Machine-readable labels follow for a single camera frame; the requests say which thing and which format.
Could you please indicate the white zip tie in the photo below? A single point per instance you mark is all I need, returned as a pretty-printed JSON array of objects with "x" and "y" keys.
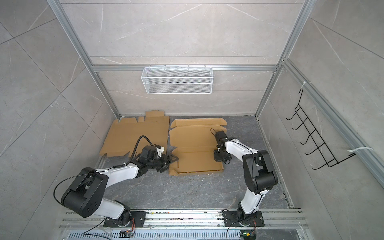
[{"x": 360, "y": 148}]

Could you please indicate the black wire hook rack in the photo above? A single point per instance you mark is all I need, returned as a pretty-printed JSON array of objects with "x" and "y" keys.
[{"x": 328, "y": 159}]

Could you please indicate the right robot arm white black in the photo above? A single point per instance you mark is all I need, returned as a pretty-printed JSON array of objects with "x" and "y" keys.
[{"x": 259, "y": 173}]

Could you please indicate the aluminium frame profiles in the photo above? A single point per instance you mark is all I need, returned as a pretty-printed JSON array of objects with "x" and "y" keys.
[{"x": 369, "y": 158}]

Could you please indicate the brown cardboard box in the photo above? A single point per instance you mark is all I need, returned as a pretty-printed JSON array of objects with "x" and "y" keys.
[
  {"x": 194, "y": 144},
  {"x": 124, "y": 133}
]

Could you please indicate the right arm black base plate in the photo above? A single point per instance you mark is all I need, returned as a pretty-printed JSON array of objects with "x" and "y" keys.
[{"x": 231, "y": 218}]

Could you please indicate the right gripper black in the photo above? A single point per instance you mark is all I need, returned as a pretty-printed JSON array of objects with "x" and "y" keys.
[{"x": 216, "y": 157}]

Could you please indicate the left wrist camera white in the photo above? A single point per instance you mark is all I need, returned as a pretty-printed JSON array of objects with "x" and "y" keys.
[{"x": 160, "y": 150}]

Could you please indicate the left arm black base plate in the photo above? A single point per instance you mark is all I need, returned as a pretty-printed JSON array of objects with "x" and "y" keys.
[{"x": 132, "y": 219}]

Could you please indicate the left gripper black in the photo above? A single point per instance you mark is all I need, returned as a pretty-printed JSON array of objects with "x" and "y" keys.
[{"x": 166, "y": 162}]

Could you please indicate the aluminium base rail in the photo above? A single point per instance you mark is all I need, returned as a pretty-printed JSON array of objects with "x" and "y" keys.
[{"x": 280, "y": 224}]

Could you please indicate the white wire mesh basket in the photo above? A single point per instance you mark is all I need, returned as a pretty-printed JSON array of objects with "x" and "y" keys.
[{"x": 177, "y": 80}]

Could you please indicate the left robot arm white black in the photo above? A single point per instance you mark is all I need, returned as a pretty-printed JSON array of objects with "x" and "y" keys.
[{"x": 85, "y": 195}]

